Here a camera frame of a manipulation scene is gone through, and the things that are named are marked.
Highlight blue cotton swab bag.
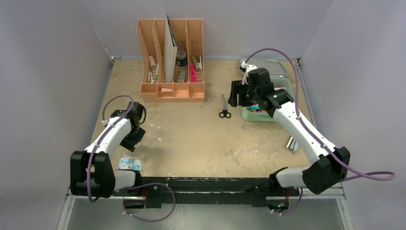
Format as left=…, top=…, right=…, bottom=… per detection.
left=249, top=105, right=262, bottom=113

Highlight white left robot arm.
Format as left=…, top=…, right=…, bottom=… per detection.
left=70, top=102, right=146, bottom=202

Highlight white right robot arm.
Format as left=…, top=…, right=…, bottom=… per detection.
left=228, top=65, right=350, bottom=195

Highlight mint green case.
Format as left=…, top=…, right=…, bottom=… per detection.
left=238, top=58, right=294, bottom=123

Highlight pink item in organizer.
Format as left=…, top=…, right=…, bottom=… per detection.
left=189, top=63, right=197, bottom=82

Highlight grey stapler in organizer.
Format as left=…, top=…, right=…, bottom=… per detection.
left=192, top=55, right=203, bottom=71

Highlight peach desk organizer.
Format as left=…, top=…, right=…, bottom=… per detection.
left=136, top=17, right=205, bottom=103

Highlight clear bag blue packets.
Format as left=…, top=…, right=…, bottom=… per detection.
left=118, top=155, right=145, bottom=171

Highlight pink tube in organizer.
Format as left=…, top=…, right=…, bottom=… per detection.
left=149, top=56, right=157, bottom=68

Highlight small grey box organizer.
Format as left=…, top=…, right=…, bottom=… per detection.
left=177, top=69, right=188, bottom=82

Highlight dark round jar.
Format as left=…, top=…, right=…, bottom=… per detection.
left=176, top=49, right=188, bottom=67

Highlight white board in organizer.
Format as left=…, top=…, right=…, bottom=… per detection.
left=164, top=15, right=178, bottom=83

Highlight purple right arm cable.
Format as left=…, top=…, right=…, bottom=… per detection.
left=244, top=48, right=396, bottom=183

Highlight black handled scissors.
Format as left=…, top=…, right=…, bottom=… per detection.
left=218, top=94, right=231, bottom=118

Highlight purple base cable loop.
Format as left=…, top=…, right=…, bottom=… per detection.
left=122, top=183, right=176, bottom=223

